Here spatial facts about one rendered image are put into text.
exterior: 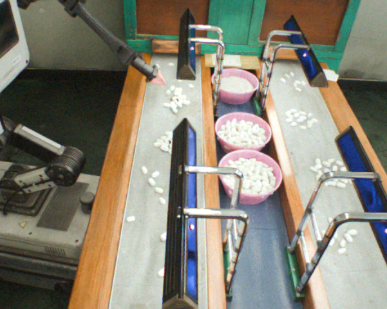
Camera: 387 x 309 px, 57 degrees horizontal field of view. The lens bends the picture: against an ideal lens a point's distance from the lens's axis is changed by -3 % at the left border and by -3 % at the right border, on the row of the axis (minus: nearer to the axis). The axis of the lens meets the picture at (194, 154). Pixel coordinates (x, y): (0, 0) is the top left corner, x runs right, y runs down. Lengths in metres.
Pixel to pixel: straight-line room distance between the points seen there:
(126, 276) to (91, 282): 0.11
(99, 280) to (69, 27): 2.54
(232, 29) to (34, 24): 1.82
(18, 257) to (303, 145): 1.41
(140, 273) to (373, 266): 0.80
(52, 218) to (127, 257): 0.60
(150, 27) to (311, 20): 0.96
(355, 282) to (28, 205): 1.38
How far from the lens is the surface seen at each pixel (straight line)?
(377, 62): 3.88
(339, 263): 1.40
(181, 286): 0.81
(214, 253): 1.27
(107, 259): 1.27
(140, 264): 1.27
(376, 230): 1.10
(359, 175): 1.14
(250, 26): 2.31
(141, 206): 1.42
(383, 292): 1.40
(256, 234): 1.45
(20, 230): 1.79
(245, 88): 2.12
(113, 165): 1.54
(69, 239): 1.70
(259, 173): 1.61
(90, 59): 3.50
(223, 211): 0.92
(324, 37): 2.45
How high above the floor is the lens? 1.83
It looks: 42 degrees down
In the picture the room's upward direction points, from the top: 4 degrees clockwise
